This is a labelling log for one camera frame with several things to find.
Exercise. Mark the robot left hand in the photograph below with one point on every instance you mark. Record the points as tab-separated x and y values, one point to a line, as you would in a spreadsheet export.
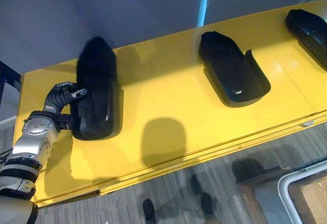
56	97

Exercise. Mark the black plastic housing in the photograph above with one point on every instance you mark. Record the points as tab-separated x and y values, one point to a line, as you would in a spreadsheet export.
231	71
96	91
307	34

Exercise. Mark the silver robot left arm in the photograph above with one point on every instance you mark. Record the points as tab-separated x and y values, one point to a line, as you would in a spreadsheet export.
25	145

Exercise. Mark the dark blue shelf upright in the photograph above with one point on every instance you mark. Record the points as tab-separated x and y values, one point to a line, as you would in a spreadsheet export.
6	77

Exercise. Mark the yellow metal shelf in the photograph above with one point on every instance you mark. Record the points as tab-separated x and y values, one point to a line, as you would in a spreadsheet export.
178	111

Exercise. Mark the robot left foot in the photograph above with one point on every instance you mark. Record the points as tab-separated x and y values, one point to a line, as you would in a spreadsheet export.
149	212

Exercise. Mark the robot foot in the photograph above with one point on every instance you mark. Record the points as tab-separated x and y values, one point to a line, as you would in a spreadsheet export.
149	212
207	204

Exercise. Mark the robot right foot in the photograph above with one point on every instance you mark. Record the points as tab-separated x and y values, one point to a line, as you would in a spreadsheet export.
207	204

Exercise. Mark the brown wooden pallet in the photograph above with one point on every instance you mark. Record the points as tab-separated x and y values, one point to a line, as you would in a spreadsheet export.
249	183

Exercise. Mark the grey plastic box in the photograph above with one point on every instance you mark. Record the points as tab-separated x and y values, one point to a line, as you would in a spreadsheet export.
287	198

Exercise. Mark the brown cardboard sheet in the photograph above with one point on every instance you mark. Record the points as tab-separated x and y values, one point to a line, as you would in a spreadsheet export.
310	201

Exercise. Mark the light blue vertical post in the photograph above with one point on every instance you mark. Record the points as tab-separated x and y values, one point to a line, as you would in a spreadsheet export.
204	2

